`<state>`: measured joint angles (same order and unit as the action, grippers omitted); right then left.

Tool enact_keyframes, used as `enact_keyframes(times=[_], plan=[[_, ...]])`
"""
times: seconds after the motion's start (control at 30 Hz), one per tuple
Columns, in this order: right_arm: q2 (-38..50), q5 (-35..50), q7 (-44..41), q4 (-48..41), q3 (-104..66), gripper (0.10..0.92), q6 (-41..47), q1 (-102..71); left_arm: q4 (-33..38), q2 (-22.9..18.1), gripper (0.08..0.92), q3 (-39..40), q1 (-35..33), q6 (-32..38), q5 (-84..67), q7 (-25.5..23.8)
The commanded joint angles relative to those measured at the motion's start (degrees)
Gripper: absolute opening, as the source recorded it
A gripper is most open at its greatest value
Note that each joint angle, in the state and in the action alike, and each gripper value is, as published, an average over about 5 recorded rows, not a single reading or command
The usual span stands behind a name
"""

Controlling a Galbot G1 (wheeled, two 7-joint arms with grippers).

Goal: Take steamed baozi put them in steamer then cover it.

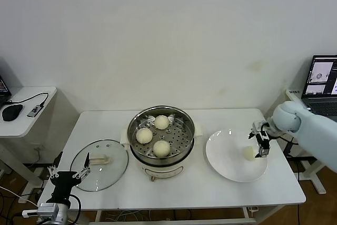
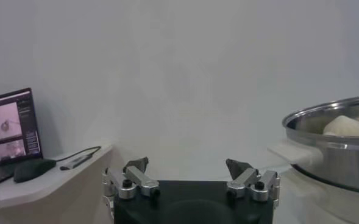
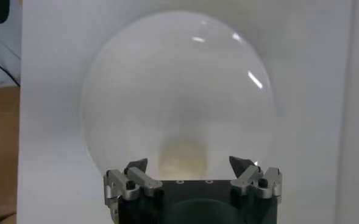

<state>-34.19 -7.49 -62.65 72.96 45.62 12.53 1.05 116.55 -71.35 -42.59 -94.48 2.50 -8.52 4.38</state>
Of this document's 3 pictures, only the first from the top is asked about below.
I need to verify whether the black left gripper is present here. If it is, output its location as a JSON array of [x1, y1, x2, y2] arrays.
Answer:
[[47, 152, 92, 203]]

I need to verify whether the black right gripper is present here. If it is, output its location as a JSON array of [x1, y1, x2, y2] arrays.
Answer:
[[247, 129, 271, 159]]

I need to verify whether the white steamed baozi bun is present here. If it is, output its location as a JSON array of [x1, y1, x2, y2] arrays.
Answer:
[[154, 114, 170, 130], [242, 146, 256, 161], [135, 128, 153, 144], [153, 140, 171, 158]]

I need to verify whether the round glass pot lid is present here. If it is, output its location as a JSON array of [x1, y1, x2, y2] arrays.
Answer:
[[70, 139, 129, 192]]

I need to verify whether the perforated steel steamer basket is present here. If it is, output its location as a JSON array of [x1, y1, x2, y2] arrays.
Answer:
[[126, 105, 195, 165]]

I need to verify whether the large white round plate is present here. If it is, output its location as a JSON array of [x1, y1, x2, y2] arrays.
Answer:
[[205, 129, 269, 183]]

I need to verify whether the right robot arm blue sleeve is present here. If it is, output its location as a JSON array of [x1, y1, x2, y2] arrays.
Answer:
[[268, 100, 337, 175]]

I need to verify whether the white side table with mouse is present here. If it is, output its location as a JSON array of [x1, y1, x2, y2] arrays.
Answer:
[[0, 86, 57, 189]]

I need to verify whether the white side table with sticker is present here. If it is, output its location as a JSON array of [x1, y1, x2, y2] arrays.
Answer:
[[285, 89, 337, 194]]

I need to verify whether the grey usb hub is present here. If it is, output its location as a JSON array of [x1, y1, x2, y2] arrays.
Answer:
[[26, 105, 44, 118]]

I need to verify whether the black computer mouse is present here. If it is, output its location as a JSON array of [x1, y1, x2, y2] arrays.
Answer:
[[1, 104, 23, 122]]

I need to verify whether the cream electric cooking pot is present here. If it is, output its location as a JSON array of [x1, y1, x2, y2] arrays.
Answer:
[[120, 122, 203, 183]]

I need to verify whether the grey open laptop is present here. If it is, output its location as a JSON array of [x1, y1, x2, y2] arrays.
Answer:
[[301, 55, 337, 117]]

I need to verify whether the black open laptop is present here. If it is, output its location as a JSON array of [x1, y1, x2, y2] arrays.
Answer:
[[0, 74, 13, 107]]

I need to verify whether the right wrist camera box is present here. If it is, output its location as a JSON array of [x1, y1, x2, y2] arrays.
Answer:
[[251, 121, 270, 134]]

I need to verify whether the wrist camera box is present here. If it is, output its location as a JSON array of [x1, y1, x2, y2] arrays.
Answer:
[[251, 121, 270, 134], [22, 202, 58, 219]]

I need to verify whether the black laptop power cable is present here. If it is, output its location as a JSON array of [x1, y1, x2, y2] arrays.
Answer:
[[284, 135, 297, 157]]

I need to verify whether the white wall socket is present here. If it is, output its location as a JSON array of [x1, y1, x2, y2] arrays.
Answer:
[[29, 143, 44, 154]]

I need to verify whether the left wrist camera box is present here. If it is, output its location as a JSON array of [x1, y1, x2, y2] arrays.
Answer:
[[22, 202, 58, 219]]

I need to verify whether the white floor cable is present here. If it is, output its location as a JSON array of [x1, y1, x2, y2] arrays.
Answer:
[[0, 185, 39, 207]]

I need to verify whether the black usb hub cable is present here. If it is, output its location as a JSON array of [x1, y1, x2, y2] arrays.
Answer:
[[5, 92, 49, 107]]

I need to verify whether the white table frame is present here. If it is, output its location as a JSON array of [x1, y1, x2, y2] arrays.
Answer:
[[89, 205, 290, 225]]

